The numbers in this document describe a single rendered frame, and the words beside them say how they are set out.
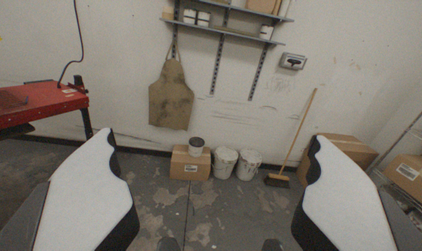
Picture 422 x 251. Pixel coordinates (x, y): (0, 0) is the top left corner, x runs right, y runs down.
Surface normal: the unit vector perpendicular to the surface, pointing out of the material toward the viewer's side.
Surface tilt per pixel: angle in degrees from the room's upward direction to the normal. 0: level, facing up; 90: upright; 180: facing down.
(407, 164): 89
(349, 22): 90
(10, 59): 90
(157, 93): 88
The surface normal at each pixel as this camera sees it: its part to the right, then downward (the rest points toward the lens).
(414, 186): -0.98, -0.07
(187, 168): 0.07, 0.50
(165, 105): 0.37, 0.48
